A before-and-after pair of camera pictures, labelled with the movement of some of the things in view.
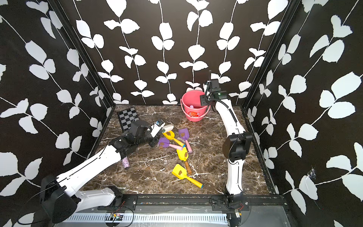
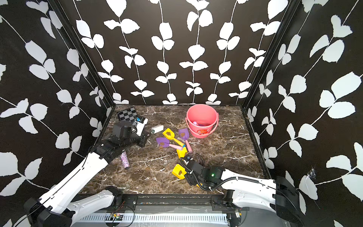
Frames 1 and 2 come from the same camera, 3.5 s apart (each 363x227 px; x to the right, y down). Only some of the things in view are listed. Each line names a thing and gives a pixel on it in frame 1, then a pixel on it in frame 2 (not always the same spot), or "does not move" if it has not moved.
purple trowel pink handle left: (164, 142) does not move
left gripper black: (153, 144) -> (143, 139)
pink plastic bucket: (191, 105) -> (201, 119)
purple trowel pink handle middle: (184, 134) does not move
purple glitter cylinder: (125, 162) does not move
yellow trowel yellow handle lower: (179, 171) does not move
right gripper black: (203, 101) -> (190, 179)
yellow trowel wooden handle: (183, 155) does not move
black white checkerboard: (126, 117) does not move
